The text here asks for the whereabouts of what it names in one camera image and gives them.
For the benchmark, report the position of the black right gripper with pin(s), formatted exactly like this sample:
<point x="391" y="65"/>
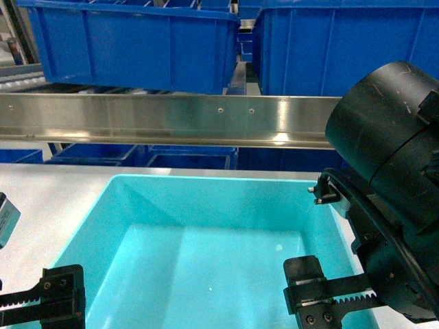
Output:
<point x="317" y="302"/>

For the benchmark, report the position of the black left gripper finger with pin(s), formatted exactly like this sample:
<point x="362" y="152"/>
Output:
<point x="58" y="300"/>

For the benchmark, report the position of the teal plastic bin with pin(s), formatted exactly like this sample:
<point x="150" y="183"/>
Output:
<point x="185" y="252"/>

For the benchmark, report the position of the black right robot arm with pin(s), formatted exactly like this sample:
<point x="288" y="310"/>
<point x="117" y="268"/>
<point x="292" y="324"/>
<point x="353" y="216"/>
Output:
<point x="386" y="128"/>

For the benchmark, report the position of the large blue bin right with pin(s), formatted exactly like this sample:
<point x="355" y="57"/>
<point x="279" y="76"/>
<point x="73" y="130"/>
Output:
<point x="323" y="48"/>

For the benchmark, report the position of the large blue bin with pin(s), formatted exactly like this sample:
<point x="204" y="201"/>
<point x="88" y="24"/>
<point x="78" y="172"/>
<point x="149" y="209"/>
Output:
<point x="134" y="44"/>
<point x="323" y="48"/>

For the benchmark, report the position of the large blue bin left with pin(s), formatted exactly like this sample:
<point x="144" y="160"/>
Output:
<point x="134" y="44"/>

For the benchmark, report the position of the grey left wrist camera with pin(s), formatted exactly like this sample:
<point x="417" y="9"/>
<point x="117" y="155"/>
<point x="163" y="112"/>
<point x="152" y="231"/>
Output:
<point x="9" y="219"/>

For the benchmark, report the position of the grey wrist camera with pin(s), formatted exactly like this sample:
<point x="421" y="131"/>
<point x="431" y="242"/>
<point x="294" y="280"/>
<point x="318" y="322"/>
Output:
<point x="330" y="188"/>
<point x="9" y="219"/>

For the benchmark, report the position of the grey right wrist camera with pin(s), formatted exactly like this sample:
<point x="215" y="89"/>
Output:
<point x="330" y="188"/>

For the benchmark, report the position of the stainless steel shelf rail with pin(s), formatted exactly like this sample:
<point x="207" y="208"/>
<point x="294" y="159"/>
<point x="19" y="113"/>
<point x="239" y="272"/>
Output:
<point x="223" y="120"/>

